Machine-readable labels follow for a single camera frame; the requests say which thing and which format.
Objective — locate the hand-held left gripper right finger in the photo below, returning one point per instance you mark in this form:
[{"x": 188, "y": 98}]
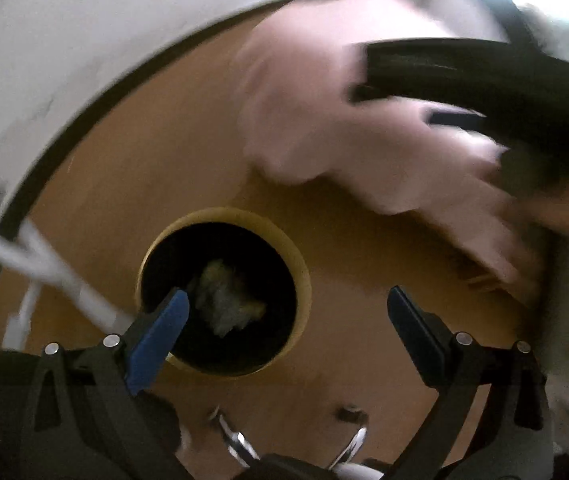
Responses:
[{"x": 412, "y": 332}]

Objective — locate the paper wad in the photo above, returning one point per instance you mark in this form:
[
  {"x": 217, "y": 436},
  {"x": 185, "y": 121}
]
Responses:
[{"x": 227, "y": 297}]

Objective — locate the chrome chair leg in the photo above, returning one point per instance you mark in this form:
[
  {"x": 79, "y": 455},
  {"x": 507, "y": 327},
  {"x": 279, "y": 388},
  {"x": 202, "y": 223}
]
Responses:
[
  {"x": 234, "y": 435},
  {"x": 352, "y": 435}
]

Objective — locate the round hole with yellow rim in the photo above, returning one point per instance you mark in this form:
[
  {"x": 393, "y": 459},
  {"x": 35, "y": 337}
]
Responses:
[{"x": 279, "y": 240}]

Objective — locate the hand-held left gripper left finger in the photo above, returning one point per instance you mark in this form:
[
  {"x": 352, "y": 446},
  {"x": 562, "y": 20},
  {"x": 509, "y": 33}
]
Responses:
[{"x": 164, "y": 330}]

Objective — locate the pink blanket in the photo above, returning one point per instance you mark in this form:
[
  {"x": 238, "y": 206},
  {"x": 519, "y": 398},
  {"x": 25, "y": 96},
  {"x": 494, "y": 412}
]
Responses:
[{"x": 314, "y": 110}]

